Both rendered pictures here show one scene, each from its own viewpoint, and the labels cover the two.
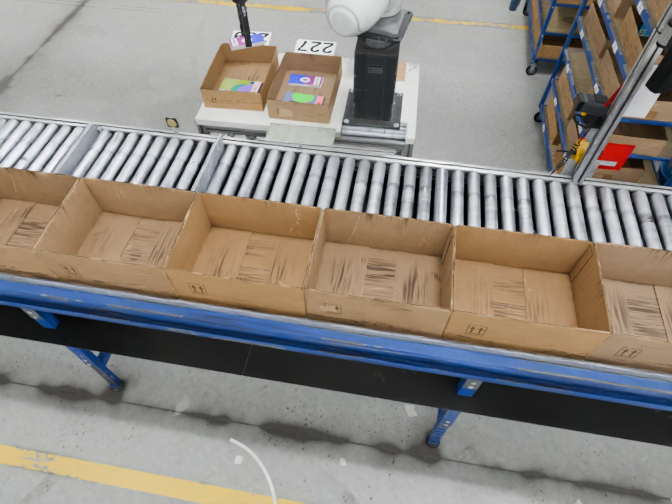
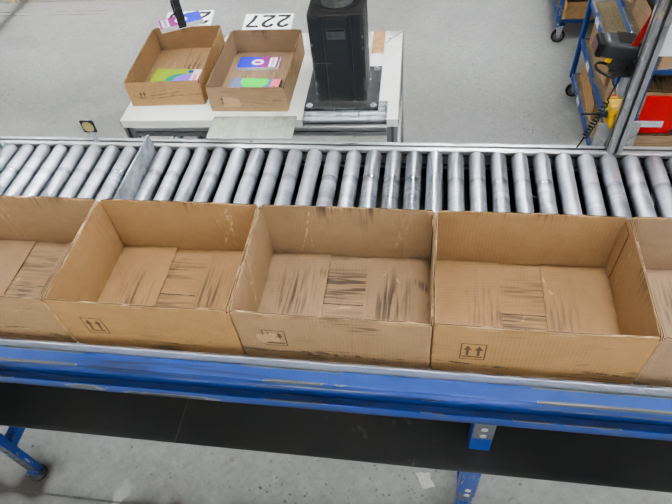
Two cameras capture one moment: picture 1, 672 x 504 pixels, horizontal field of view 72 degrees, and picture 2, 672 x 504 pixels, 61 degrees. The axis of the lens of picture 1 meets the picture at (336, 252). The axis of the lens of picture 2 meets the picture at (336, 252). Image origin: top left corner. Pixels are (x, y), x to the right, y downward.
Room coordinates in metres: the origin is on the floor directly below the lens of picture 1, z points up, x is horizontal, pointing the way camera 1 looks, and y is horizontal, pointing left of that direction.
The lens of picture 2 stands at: (0.01, -0.17, 1.94)
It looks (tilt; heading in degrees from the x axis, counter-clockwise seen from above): 50 degrees down; 3
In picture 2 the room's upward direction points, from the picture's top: 8 degrees counter-clockwise
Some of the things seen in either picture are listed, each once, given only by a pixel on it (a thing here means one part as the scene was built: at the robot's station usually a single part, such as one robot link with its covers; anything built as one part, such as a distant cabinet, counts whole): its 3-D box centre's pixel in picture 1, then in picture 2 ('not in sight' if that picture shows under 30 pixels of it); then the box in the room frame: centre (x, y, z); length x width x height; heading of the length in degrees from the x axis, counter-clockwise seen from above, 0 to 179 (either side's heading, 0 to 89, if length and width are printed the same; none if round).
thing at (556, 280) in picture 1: (517, 290); (529, 293); (0.68, -0.52, 0.96); 0.39 x 0.29 x 0.17; 80
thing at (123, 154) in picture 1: (110, 174); (12, 197); (1.40, 0.94, 0.72); 0.52 x 0.05 x 0.05; 170
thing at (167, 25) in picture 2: (246, 41); (180, 22); (2.07, 0.41, 0.92); 0.16 x 0.07 x 0.02; 109
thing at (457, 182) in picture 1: (456, 218); (455, 212); (1.15, -0.47, 0.72); 0.52 x 0.05 x 0.05; 170
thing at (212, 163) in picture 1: (205, 180); (127, 192); (1.33, 0.52, 0.76); 0.46 x 0.01 x 0.09; 170
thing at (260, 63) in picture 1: (241, 75); (178, 64); (1.98, 0.44, 0.80); 0.38 x 0.28 x 0.10; 173
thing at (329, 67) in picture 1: (306, 86); (258, 69); (1.89, 0.13, 0.80); 0.38 x 0.28 x 0.10; 170
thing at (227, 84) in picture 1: (239, 89); (174, 80); (1.89, 0.45, 0.79); 0.19 x 0.14 x 0.02; 79
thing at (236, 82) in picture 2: (301, 104); (252, 90); (1.79, 0.15, 0.78); 0.19 x 0.14 x 0.02; 77
